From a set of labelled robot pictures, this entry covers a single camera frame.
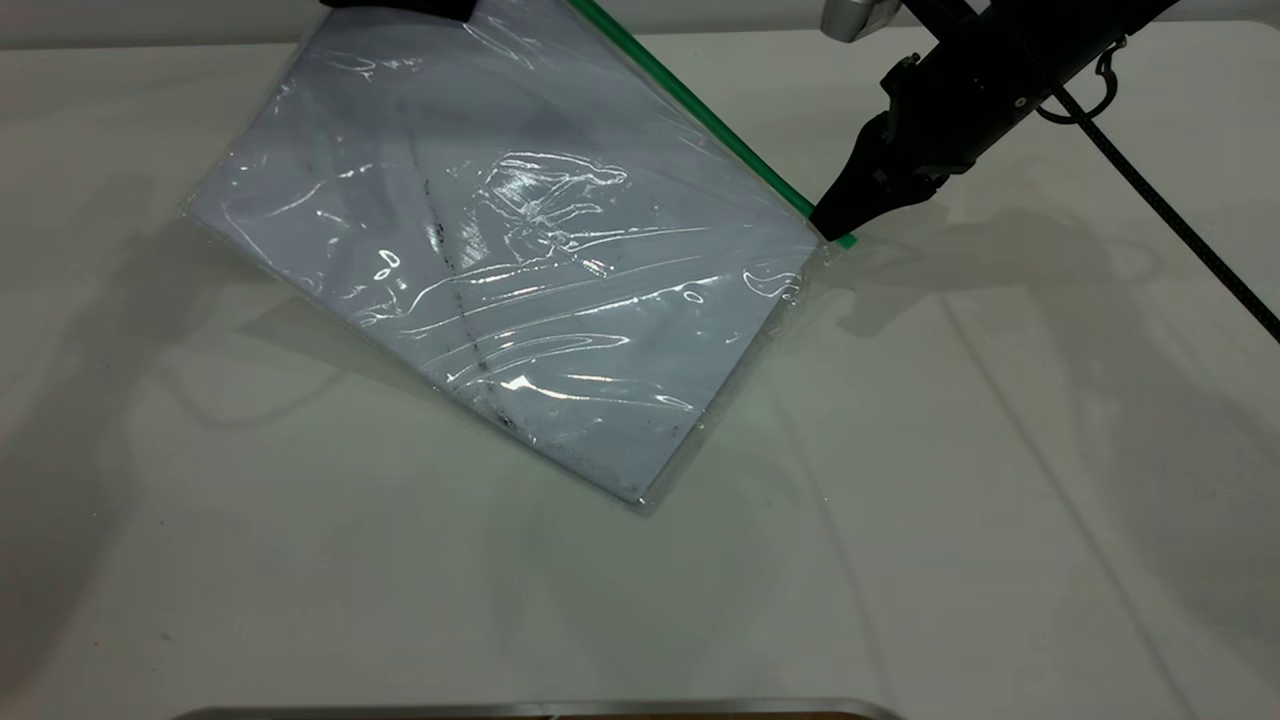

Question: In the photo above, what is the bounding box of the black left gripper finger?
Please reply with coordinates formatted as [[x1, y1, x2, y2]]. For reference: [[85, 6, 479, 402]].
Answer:
[[320, 0, 473, 23]]

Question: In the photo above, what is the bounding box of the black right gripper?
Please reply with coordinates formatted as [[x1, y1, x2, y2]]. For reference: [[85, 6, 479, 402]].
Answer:
[[808, 0, 1126, 243]]

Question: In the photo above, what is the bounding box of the clear plastic zip bag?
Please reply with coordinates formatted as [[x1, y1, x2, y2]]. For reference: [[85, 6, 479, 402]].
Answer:
[[182, 0, 859, 516]]

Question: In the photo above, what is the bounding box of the silver metal rim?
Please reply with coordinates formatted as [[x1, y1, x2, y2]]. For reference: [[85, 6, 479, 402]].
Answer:
[[170, 697, 906, 720]]

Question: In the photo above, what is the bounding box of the thin black looped cable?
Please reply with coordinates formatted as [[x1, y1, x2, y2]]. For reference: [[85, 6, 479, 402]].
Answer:
[[1035, 38, 1123, 127]]

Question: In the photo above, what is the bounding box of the black braided cable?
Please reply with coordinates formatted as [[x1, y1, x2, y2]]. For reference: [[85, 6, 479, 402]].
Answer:
[[1050, 88, 1280, 343]]

